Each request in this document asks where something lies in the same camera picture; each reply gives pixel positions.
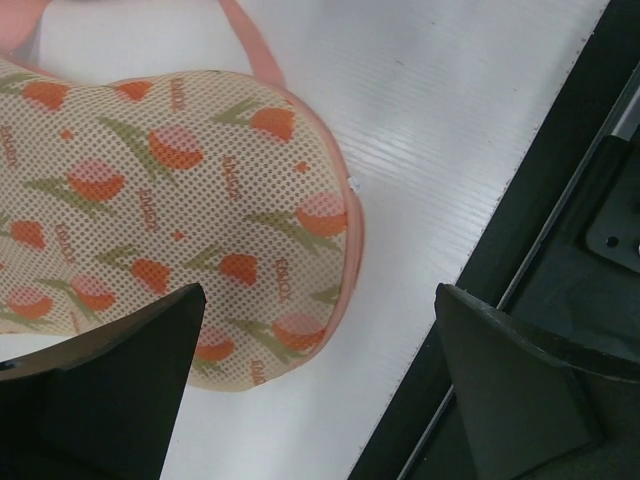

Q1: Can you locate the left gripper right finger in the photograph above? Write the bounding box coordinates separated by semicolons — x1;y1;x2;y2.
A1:
435;284;639;479

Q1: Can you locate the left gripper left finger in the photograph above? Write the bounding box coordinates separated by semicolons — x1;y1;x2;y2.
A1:
1;284;206;479

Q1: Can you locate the floral mesh laundry bag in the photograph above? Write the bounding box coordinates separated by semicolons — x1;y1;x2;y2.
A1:
1;1;364;392

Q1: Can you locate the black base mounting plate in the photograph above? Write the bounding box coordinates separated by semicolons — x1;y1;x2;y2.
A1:
351;1;639;479

